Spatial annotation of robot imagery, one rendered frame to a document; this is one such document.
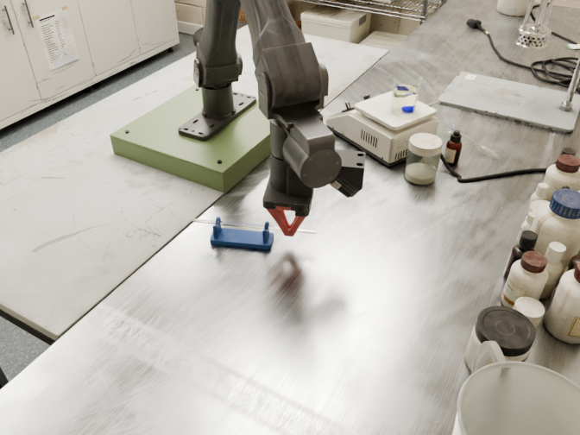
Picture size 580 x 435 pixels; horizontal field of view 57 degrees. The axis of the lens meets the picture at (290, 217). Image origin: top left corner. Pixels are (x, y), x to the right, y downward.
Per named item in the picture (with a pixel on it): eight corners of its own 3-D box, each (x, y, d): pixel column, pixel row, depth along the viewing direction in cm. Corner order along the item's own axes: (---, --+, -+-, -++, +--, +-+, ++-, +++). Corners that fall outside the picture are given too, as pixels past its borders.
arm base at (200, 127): (256, 66, 111) (229, 60, 114) (201, 104, 97) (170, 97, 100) (258, 101, 116) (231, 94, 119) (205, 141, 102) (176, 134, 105)
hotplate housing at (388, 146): (324, 129, 116) (325, 95, 111) (368, 112, 122) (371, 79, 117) (396, 174, 102) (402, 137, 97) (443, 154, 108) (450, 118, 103)
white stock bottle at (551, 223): (579, 277, 80) (611, 208, 72) (538, 286, 78) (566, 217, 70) (548, 247, 85) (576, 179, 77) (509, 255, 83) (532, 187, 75)
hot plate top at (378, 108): (351, 108, 106) (352, 104, 106) (394, 93, 112) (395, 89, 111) (394, 132, 99) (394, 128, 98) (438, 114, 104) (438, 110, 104)
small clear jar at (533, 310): (527, 344, 70) (537, 322, 67) (501, 328, 72) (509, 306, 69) (540, 328, 72) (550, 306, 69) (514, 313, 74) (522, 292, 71)
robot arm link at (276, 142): (320, 167, 73) (323, 122, 69) (282, 175, 71) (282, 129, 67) (300, 142, 78) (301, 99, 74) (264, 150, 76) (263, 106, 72)
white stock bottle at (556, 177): (527, 204, 94) (544, 156, 88) (547, 195, 96) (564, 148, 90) (555, 221, 90) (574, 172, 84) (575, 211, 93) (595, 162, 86)
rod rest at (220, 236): (210, 244, 86) (207, 227, 83) (215, 231, 88) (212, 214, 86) (270, 250, 84) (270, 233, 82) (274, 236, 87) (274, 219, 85)
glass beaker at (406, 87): (395, 104, 106) (400, 66, 101) (420, 110, 104) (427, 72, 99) (382, 116, 103) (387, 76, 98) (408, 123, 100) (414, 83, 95)
